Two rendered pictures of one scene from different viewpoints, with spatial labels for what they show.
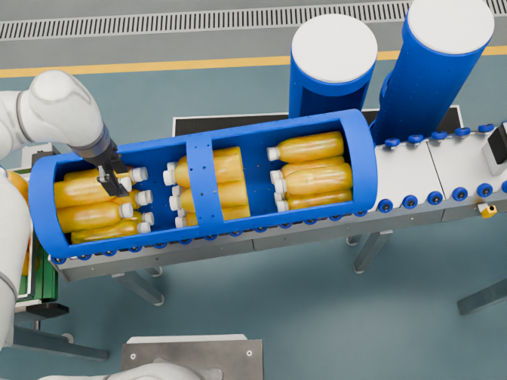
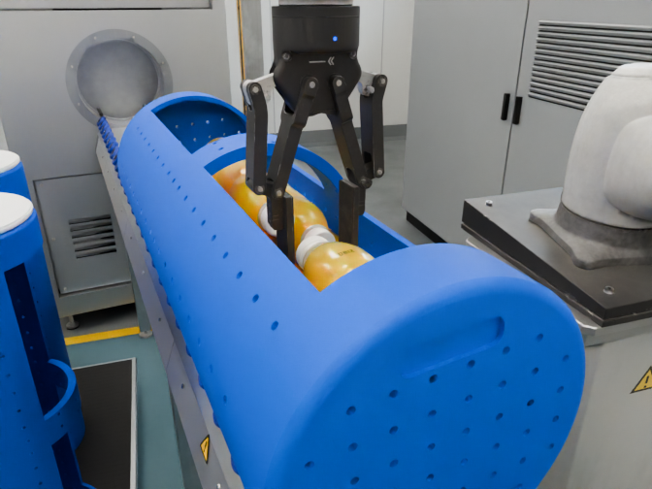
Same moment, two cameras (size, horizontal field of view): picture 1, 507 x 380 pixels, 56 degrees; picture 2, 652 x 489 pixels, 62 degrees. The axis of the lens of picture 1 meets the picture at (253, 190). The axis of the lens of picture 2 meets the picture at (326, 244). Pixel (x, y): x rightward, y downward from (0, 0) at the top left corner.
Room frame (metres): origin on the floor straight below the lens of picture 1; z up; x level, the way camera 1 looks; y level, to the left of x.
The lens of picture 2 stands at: (0.74, 0.80, 1.40)
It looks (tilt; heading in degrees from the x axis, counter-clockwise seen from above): 24 degrees down; 247
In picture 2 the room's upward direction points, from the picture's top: straight up
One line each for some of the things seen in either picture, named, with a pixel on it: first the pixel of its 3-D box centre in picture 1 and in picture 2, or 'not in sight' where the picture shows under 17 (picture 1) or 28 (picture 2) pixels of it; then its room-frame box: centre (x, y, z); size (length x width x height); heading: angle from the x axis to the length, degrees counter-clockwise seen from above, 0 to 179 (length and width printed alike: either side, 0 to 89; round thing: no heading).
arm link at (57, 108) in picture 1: (59, 108); not in sight; (0.54, 0.35, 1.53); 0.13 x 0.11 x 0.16; 90
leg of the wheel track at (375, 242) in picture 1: (370, 250); not in sight; (0.49, -0.46, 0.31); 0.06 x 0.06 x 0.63; 2
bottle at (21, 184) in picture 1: (16, 188); not in sight; (0.66, 0.72, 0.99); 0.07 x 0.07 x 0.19
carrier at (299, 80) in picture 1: (322, 118); (7, 408); (1.00, -0.32, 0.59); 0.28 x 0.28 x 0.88
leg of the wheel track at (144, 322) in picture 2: not in sight; (136, 274); (0.66, -1.44, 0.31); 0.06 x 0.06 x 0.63; 2
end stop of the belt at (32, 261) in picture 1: (33, 228); not in sight; (0.53, 0.67, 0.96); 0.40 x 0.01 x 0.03; 2
